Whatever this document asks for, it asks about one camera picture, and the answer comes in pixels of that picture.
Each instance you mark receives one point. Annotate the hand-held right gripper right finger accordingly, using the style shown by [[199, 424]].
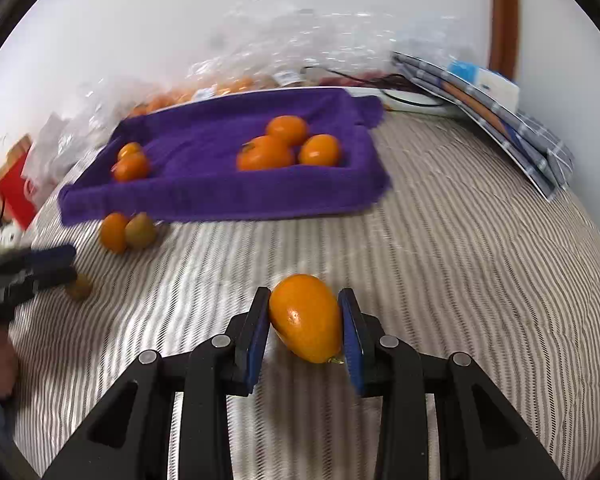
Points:
[[352, 342]]

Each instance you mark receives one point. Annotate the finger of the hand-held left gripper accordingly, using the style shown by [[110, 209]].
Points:
[[40, 257], [45, 280]]

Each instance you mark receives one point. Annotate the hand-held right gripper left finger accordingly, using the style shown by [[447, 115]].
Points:
[[256, 342]]

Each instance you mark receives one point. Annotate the oval orange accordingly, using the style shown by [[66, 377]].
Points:
[[305, 317]]

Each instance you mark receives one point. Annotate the purple towel lined tray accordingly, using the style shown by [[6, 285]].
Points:
[[205, 185]]

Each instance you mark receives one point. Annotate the large orange with stem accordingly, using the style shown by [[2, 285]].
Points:
[[265, 154]]

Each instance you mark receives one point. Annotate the red paper bag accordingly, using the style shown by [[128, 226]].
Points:
[[17, 190]]

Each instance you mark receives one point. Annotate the greenish round fruit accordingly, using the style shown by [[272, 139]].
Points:
[[140, 230]]

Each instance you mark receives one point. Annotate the brown paper bag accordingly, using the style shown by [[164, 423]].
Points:
[[12, 147]]

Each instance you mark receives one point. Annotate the white plastic bag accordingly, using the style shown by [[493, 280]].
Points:
[[65, 140]]

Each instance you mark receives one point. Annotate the striped blanket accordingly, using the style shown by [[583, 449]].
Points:
[[455, 260]]

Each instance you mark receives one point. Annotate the clear plastic bag of oranges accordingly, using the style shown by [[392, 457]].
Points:
[[200, 94]]

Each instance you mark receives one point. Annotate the white board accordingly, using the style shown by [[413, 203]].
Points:
[[420, 102]]

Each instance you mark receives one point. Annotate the blue plaid folded cloth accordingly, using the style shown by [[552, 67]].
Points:
[[520, 135]]

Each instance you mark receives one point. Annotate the blue white tissue box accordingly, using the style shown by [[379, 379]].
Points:
[[485, 82]]

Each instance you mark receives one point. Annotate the crumpled clear plastic bags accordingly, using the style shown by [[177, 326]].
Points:
[[330, 35]]

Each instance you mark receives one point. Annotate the brown wooden door frame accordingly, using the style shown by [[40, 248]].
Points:
[[504, 15]]

